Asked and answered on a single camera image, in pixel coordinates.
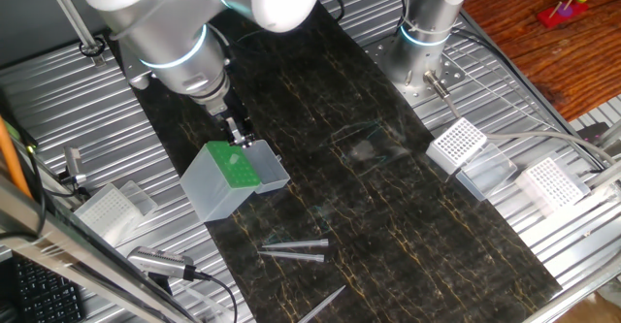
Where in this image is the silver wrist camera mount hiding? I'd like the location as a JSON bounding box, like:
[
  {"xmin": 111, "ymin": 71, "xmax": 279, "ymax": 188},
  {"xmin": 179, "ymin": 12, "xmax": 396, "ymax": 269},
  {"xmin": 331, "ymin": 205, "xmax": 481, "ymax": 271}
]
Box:
[{"xmin": 119, "ymin": 54, "xmax": 152, "ymax": 91}]

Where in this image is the thin black cable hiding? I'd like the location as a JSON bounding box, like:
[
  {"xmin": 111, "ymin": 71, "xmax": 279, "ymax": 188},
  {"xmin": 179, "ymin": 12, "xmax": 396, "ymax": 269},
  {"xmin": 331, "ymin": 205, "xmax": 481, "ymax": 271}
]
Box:
[{"xmin": 0, "ymin": 145, "xmax": 49, "ymax": 242}]

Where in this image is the thick grey robot cable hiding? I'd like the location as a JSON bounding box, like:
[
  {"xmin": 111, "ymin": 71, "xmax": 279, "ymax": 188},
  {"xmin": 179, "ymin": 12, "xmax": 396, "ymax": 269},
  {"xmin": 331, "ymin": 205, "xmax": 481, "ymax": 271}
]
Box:
[{"xmin": 422, "ymin": 69, "xmax": 618, "ymax": 167}]

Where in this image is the white pipette tip rack box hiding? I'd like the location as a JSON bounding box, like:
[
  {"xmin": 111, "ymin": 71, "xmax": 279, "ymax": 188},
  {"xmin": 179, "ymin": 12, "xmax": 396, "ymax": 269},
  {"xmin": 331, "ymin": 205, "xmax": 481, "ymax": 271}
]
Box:
[
  {"xmin": 513, "ymin": 155, "xmax": 592, "ymax": 217},
  {"xmin": 425, "ymin": 116, "xmax": 518, "ymax": 202},
  {"xmin": 72, "ymin": 179, "xmax": 159, "ymax": 247}
]

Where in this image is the small metal foot bracket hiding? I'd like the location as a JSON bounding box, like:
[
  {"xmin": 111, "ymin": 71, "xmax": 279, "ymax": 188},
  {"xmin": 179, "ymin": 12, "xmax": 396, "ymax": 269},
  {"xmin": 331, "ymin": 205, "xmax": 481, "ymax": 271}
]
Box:
[{"xmin": 57, "ymin": 146, "xmax": 88, "ymax": 187}]

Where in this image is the grey vented depth camera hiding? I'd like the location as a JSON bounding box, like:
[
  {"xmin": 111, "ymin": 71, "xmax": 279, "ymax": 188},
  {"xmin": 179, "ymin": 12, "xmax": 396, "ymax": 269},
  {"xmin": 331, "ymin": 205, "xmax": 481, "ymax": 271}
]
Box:
[{"xmin": 126, "ymin": 245, "xmax": 199, "ymax": 281}]

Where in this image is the green pipette tip holder box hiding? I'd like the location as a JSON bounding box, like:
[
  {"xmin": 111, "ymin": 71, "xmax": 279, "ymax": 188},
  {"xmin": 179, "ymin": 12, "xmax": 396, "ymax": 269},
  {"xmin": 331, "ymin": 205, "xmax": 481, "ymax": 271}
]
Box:
[{"xmin": 179, "ymin": 140, "xmax": 291, "ymax": 223}]

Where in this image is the black marble mat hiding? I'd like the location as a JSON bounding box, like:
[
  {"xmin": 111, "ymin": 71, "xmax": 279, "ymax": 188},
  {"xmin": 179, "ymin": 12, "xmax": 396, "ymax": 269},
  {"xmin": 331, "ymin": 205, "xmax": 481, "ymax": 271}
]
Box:
[{"xmin": 101, "ymin": 2, "xmax": 564, "ymax": 323}]

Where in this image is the black camera cable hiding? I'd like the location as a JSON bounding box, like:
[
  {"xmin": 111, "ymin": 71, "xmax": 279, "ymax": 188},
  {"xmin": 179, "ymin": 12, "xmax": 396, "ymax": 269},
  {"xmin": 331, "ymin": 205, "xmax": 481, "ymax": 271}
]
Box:
[{"xmin": 193, "ymin": 270, "xmax": 239, "ymax": 323}]

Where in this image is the small dark electronic box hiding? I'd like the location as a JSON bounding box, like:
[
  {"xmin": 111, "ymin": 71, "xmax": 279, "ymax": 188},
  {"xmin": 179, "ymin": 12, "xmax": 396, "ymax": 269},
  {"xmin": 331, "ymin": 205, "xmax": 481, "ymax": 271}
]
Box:
[{"xmin": 575, "ymin": 121, "xmax": 611, "ymax": 143}]

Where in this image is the aluminium frame strut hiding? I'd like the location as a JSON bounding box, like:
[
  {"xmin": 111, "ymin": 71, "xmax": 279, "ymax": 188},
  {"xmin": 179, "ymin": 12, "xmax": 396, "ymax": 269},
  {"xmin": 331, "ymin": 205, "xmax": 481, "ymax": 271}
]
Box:
[{"xmin": 0, "ymin": 175, "xmax": 200, "ymax": 323}]

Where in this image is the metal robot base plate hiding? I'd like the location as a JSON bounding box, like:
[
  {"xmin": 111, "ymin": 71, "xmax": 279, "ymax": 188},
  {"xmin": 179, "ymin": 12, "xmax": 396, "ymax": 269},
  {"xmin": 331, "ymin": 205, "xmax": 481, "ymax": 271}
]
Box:
[{"xmin": 361, "ymin": 31, "xmax": 467, "ymax": 107}]

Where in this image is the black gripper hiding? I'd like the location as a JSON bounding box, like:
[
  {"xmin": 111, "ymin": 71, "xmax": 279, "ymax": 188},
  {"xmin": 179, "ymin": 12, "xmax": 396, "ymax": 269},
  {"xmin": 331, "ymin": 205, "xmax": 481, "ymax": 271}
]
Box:
[{"xmin": 218, "ymin": 100, "xmax": 257, "ymax": 148}]

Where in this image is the metal pole foot bracket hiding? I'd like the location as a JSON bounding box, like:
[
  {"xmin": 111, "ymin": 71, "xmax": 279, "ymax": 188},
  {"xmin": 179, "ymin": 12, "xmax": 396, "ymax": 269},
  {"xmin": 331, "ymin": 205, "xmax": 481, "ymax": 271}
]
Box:
[{"xmin": 79, "ymin": 35, "xmax": 109, "ymax": 68}]

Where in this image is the slim metal pole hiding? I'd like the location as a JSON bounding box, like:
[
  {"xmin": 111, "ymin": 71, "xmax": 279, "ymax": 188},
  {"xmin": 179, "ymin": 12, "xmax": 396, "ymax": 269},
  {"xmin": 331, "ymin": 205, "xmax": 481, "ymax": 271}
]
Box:
[{"xmin": 40, "ymin": 0, "xmax": 101, "ymax": 52}]

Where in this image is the black keyboard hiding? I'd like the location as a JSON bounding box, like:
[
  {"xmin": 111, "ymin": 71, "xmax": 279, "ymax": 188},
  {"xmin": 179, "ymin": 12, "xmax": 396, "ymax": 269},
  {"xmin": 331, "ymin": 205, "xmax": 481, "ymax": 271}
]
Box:
[{"xmin": 12, "ymin": 257, "xmax": 86, "ymax": 323}]

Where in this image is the red ring stacking toy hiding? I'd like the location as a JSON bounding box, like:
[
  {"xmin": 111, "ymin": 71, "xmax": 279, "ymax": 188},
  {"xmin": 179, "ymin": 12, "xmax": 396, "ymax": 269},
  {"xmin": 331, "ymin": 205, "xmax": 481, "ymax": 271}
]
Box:
[{"xmin": 536, "ymin": 0, "xmax": 595, "ymax": 29}]

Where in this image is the aluminium profile bar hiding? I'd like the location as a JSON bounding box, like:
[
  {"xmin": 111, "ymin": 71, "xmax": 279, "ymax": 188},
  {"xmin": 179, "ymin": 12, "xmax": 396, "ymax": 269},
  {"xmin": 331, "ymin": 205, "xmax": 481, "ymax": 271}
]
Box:
[{"xmin": 586, "ymin": 157, "xmax": 621, "ymax": 191}]

